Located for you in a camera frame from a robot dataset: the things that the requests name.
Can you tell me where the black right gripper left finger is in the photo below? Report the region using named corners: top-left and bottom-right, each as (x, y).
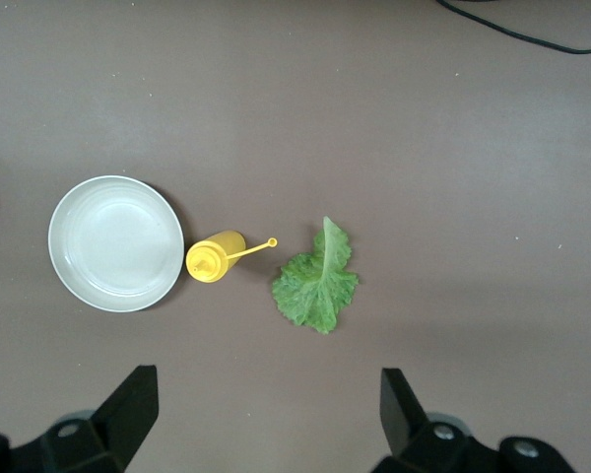
top-left (0, 364), bottom-right (161, 473)

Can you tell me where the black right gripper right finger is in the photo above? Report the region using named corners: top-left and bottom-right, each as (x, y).
top-left (371, 367), bottom-right (580, 473)

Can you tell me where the green lettuce leaf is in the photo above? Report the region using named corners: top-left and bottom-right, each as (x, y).
top-left (270, 215), bottom-right (361, 336)

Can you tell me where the yellow squeeze bottle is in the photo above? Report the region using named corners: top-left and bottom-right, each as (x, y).
top-left (184, 230), bottom-right (279, 285)

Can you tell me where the pale beige round plate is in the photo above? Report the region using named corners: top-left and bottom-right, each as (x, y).
top-left (47, 174), bottom-right (186, 313)

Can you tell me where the long black looped cable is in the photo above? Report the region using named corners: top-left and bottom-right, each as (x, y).
top-left (432, 0), bottom-right (591, 54)

